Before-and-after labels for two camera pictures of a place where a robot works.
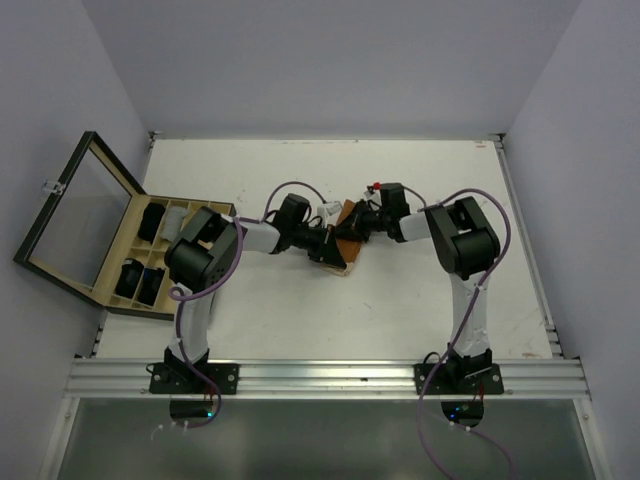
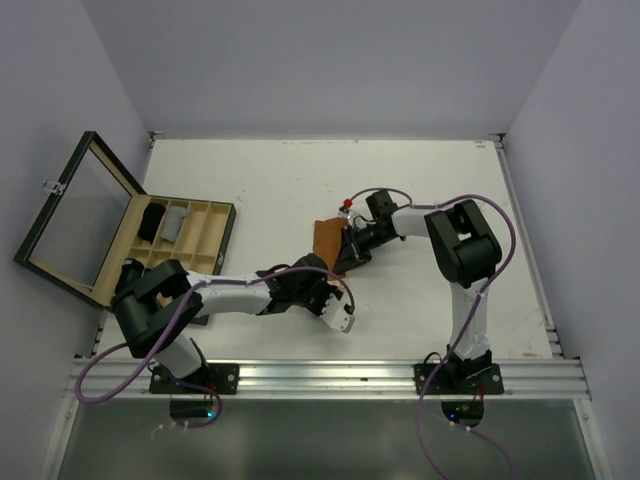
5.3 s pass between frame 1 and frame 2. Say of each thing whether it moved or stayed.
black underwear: stayed
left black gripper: moved
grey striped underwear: stayed
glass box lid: stayed
